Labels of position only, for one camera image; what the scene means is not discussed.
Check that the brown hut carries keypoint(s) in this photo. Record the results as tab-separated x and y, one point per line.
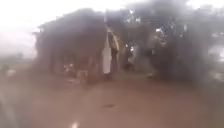
71	43

